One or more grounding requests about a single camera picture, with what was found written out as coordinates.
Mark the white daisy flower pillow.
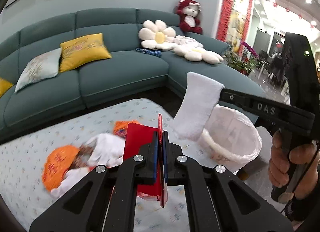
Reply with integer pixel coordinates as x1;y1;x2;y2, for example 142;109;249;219
138;20;178;51

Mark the yellow embroidered cushion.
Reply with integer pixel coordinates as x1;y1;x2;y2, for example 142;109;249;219
0;78;13;97
59;33;112;73

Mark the brown fuzzy scrunchie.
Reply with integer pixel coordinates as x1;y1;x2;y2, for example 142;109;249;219
69;144;94;170

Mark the large orange paper decoration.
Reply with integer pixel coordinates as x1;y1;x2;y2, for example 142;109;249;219
42;145;79;192

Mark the red cardboard box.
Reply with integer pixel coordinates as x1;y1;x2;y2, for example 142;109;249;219
123;114;168;208

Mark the red and white plush bear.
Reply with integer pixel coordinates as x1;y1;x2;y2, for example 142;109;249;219
176;0;203;34

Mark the white lined trash bin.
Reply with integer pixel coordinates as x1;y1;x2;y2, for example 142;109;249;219
198;105;262;169

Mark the white tissue paper pile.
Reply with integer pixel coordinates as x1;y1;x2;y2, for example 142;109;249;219
50;133;125;198

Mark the light blue embroidered cushion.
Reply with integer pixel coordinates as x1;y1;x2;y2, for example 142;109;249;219
15;48;62;93

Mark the white cloth towel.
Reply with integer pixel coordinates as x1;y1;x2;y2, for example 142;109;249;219
172;72;225;141

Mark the blue beaded item on sofa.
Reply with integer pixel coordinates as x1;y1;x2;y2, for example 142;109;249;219
135;48;162;57

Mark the person's right hand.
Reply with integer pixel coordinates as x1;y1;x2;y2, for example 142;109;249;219
267;130;320;200

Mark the floral light blue tablecloth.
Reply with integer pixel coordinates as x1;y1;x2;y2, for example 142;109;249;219
1;98;216;231

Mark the teal green sofa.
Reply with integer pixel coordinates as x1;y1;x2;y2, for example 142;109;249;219
1;8;265;141

